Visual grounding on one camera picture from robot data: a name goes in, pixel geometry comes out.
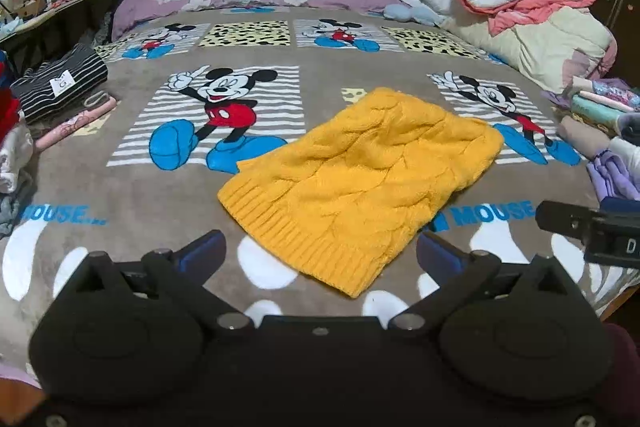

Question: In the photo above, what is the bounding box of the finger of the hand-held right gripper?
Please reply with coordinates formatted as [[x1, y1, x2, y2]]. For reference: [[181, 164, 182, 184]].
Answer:
[[535, 200, 601, 239]]

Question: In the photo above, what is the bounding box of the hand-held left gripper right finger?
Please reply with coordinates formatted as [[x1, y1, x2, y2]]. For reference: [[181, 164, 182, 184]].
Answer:
[[387, 232, 583, 340]]

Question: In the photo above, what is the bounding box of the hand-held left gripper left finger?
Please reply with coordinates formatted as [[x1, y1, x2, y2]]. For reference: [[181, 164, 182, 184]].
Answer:
[[60, 229, 256, 340]]

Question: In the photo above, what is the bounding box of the yellow knit sweater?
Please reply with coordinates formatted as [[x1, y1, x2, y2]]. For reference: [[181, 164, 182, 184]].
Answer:
[[217, 88, 505, 299]]

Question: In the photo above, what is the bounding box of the stack of folded clothes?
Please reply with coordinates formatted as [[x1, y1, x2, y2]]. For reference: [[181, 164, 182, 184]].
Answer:
[[542, 76, 640, 160]]

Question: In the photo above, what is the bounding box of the purple garment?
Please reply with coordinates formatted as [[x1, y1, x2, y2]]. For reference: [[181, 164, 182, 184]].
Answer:
[[586, 149, 640, 202]]

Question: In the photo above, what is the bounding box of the person's maroon trouser leg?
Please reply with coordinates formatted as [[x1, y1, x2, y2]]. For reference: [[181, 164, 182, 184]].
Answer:
[[602, 322, 640, 427]]

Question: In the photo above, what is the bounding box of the cream quilt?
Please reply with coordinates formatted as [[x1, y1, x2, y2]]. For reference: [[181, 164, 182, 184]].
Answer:
[[440, 7, 618, 95]]

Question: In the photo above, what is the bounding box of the pink folded garment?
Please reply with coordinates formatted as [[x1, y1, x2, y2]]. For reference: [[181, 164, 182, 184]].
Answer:
[[32, 97, 118, 152]]

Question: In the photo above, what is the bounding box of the grey knit garment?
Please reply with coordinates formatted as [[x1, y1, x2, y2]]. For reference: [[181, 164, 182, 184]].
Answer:
[[0, 192, 23, 238]]

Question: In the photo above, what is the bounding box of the white folded garment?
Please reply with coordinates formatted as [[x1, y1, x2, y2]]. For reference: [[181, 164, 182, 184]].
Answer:
[[0, 112, 36, 194]]

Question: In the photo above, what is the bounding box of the dark wooden wardrobe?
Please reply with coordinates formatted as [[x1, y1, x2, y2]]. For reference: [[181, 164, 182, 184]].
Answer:
[[565, 0, 640, 82]]

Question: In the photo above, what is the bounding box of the black white striped garment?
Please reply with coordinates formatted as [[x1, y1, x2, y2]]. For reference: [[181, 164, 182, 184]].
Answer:
[[10, 43, 110, 125]]

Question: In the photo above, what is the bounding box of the red garment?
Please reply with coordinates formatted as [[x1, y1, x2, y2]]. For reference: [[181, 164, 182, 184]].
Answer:
[[0, 52, 23, 142]]

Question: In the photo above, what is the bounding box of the light blue plush toy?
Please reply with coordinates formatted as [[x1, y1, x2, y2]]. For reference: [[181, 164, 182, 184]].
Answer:
[[384, 2, 446, 26]]

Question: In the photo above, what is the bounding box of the purple quilt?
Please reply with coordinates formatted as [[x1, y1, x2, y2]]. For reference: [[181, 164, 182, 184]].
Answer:
[[111, 0, 416, 42]]

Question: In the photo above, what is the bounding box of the dark wooden desk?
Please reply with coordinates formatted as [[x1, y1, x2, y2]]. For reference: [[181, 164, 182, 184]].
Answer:
[[0, 0, 131, 72]]

